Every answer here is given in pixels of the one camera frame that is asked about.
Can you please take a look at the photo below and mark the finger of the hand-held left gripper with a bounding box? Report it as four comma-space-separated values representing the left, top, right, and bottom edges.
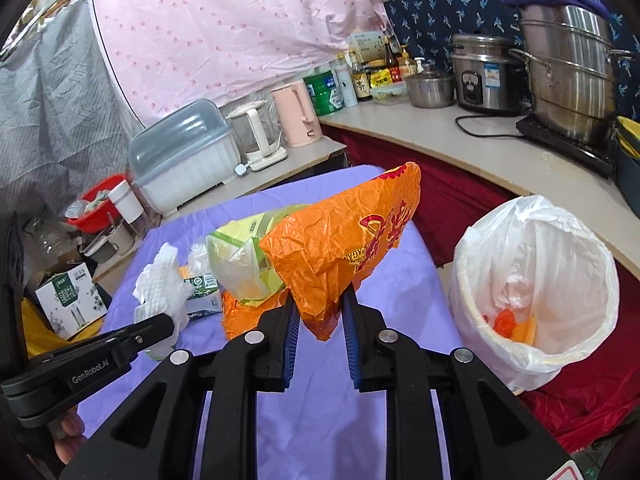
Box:
122, 313, 176, 358

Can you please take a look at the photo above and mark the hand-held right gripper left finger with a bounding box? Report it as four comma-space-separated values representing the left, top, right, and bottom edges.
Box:
59, 287, 302, 480

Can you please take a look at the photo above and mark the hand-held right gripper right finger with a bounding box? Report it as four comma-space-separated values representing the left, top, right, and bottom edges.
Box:
341, 285, 576, 480

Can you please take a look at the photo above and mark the green yellow plastic bag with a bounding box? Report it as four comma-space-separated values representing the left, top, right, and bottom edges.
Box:
206, 203, 313, 306

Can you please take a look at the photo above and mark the orange plastic bag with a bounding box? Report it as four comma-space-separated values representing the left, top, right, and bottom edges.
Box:
221, 161, 422, 343

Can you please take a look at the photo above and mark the trash bin with white liner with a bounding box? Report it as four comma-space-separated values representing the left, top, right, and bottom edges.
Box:
447, 195, 621, 393

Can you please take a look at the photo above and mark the person's left hand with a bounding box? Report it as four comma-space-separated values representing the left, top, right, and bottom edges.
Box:
47, 404, 89, 466

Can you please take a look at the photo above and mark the white paper towel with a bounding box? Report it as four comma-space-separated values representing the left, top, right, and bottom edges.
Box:
132, 242, 193, 361

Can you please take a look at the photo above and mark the green milk carton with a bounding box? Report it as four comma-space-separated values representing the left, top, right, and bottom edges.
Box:
181, 273, 223, 318

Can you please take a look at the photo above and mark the white printed box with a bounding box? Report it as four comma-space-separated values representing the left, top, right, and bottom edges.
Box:
35, 262, 108, 341

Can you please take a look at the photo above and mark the clear plastic bag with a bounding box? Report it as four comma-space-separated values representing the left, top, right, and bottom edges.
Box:
187, 242, 215, 281

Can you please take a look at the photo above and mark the purple table cloth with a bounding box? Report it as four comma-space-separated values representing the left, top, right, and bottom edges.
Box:
75, 164, 466, 480

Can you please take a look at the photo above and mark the white cup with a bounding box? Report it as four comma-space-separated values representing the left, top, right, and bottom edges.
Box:
107, 180, 146, 223

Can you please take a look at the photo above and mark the glass jar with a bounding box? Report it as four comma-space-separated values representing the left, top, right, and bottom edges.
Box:
22, 215, 76, 258

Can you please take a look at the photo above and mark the red basin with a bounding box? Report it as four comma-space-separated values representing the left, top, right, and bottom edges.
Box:
65, 174, 130, 233

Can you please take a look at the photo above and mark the orange plastic scrap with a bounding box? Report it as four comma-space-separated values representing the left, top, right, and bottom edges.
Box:
492, 308, 519, 337

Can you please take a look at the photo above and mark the white dish box, blue lid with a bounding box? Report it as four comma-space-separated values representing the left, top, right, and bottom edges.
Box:
128, 99, 240, 216

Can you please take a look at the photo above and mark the red cloth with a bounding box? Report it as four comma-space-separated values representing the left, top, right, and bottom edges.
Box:
320, 127, 640, 456

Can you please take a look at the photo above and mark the white glass electric kettle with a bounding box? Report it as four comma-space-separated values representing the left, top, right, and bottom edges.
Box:
226, 101, 289, 173

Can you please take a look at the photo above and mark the pink electric kettle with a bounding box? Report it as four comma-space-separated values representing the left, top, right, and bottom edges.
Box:
270, 80, 323, 148

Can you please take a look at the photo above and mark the grey curtain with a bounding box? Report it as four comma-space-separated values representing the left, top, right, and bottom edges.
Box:
0, 5, 146, 216

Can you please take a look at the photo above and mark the clear food container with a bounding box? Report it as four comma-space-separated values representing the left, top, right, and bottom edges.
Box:
371, 82, 407, 106

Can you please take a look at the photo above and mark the green canister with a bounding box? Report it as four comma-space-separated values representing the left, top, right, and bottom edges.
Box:
303, 71, 346, 116

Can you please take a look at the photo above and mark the white insulated bottle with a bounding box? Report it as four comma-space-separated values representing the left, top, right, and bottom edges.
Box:
334, 57, 359, 108

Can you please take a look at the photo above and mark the dark sauce bottle, yellow label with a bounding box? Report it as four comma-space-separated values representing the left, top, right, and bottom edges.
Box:
350, 55, 373, 102

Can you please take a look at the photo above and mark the small steel pot with lid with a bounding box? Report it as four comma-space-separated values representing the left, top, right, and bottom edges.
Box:
404, 71, 457, 109

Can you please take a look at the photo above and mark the black induction cooker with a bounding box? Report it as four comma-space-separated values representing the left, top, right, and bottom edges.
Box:
515, 116, 617, 178

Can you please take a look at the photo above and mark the tall dark sauce bottle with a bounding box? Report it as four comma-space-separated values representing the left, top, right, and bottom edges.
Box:
382, 35, 401, 68

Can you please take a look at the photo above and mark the steel rice cooker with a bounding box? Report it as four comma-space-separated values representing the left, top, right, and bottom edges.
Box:
448, 33, 531, 114

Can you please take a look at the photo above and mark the white carton box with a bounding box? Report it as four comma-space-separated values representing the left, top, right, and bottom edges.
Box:
346, 30, 388, 63

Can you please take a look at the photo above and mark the pink dotted curtain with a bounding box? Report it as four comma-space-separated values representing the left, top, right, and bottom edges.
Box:
87, 0, 396, 128

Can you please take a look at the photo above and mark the large blue basin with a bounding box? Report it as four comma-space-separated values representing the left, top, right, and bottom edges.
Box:
615, 152, 640, 206

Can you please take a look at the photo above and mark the navy printed cloth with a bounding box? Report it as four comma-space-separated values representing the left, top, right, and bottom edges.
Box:
382, 0, 640, 121

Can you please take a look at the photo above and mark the large steel steamer pot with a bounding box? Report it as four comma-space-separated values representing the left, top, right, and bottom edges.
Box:
509, 4, 636, 147

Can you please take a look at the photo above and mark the yellow rimmed blue basin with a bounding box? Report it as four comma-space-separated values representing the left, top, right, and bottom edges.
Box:
614, 116, 640, 158

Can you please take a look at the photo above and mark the black power cable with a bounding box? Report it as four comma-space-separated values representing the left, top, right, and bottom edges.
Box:
454, 114, 521, 138

